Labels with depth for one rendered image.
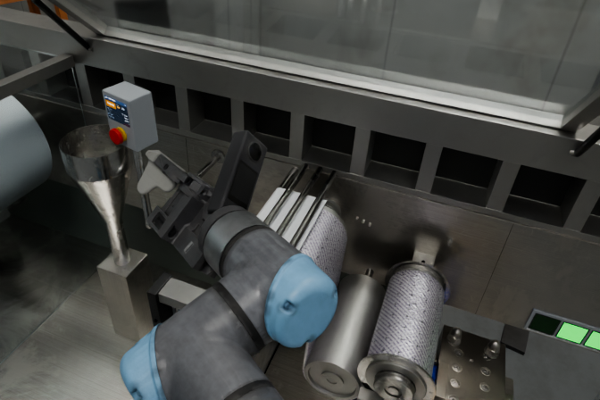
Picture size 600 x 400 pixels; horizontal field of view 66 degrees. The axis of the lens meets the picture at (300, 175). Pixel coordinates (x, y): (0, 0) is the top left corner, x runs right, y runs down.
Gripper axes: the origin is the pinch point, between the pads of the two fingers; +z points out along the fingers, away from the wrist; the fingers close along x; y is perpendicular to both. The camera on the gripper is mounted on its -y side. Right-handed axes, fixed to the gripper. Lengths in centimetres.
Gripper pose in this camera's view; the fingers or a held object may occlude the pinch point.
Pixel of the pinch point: (174, 164)
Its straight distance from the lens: 69.8
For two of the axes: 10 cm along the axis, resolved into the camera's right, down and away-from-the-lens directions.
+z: -5.8, -3.5, 7.3
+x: 5.6, 4.7, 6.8
